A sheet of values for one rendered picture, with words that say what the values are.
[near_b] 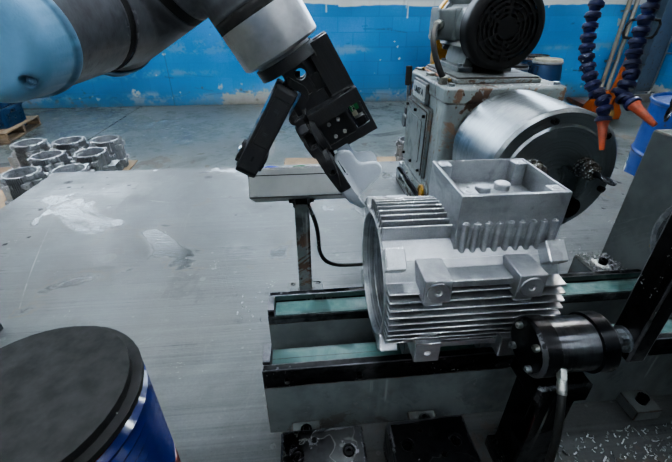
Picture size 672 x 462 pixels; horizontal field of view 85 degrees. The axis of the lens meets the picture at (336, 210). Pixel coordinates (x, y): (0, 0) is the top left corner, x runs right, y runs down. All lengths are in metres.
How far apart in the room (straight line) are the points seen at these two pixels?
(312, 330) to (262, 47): 0.40
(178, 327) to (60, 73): 0.53
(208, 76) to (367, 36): 2.42
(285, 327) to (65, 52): 0.43
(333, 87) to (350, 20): 5.51
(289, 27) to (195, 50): 5.70
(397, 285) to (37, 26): 0.36
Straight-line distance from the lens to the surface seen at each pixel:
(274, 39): 0.39
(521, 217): 0.44
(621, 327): 0.49
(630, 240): 0.82
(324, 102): 0.43
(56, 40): 0.32
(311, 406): 0.55
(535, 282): 0.44
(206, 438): 0.62
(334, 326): 0.59
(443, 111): 0.90
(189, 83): 6.19
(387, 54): 6.06
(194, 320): 0.77
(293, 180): 0.61
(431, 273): 0.40
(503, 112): 0.79
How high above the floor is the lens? 1.31
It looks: 29 degrees down
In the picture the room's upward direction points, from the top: straight up
